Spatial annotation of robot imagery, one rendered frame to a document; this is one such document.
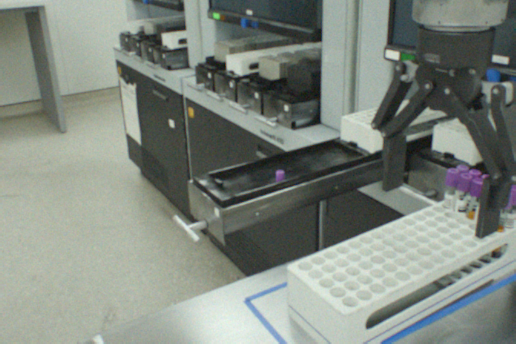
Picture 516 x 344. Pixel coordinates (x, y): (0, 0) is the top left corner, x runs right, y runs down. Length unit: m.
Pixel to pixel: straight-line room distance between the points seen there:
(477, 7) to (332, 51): 0.85
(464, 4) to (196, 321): 0.43
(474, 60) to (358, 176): 0.52
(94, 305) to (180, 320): 1.44
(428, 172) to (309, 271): 0.54
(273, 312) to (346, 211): 0.71
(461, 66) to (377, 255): 0.23
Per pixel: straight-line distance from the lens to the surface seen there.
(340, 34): 1.33
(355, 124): 1.08
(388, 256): 0.63
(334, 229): 1.36
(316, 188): 0.97
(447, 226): 0.70
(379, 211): 1.21
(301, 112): 1.41
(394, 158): 0.67
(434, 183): 1.07
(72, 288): 2.17
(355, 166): 1.02
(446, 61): 0.55
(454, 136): 1.06
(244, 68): 1.67
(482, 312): 0.67
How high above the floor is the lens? 1.22
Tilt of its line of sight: 22 degrees down
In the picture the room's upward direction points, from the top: 2 degrees counter-clockwise
